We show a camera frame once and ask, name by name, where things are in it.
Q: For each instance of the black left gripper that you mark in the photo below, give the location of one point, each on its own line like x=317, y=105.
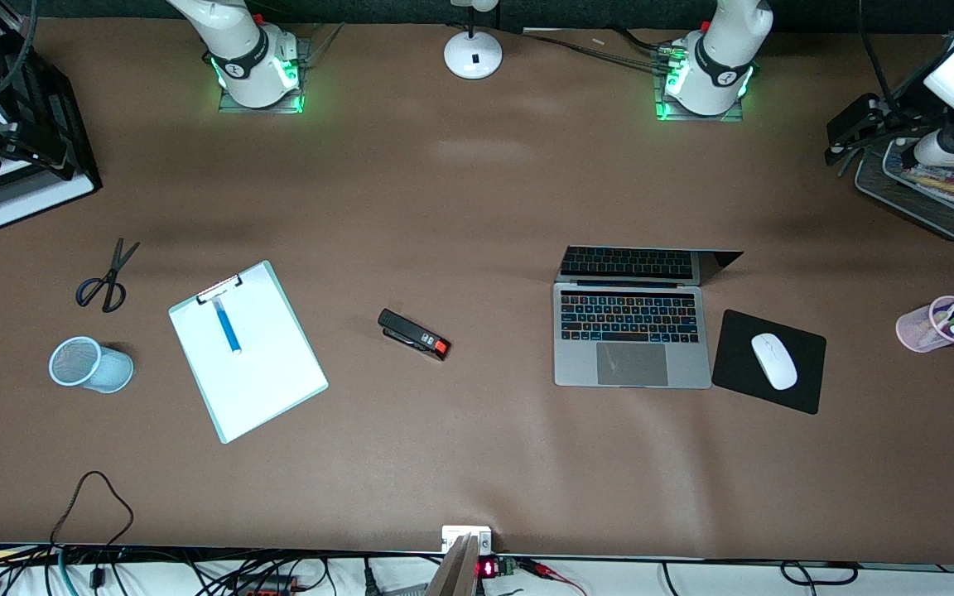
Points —
x=910, y=111

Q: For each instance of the blue marker white cap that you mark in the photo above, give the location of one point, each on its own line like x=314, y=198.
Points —
x=228, y=329

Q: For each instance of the silver laptop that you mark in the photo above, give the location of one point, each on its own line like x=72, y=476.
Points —
x=630, y=364

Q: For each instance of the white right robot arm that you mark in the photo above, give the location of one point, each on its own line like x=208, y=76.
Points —
x=249, y=58

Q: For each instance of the black stacked paper tray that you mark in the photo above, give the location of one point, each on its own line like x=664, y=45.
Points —
x=30, y=194

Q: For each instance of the black mesh desk organizer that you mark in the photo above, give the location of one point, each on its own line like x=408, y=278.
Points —
x=941, y=217

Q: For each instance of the black scissors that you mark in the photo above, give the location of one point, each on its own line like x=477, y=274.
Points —
x=113, y=277

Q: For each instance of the pink mesh pen cup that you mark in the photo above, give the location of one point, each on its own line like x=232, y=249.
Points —
x=916, y=331

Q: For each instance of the blue mesh pen cup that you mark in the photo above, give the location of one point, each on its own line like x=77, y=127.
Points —
x=104, y=371

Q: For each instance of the white computer mouse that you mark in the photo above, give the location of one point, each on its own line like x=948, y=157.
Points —
x=773, y=361

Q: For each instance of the black mouse pad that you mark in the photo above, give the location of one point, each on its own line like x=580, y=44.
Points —
x=734, y=372

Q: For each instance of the teal clipboard with white paper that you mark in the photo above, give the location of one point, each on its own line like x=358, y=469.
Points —
x=270, y=381

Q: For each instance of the white round stand base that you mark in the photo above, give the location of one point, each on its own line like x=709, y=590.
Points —
x=473, y=56

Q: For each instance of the black red stapler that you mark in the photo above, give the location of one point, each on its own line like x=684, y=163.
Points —
x=411, y=333

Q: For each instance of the orange power strip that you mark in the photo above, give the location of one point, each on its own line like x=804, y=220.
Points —
x=266, y=586

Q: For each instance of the small white box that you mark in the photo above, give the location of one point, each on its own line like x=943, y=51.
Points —
x=452, y=534

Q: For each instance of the red LED circuit board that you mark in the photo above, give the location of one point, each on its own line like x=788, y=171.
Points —
x=495, y=568

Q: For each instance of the wooden camera stand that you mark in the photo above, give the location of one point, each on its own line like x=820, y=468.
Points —
x=456, y=571

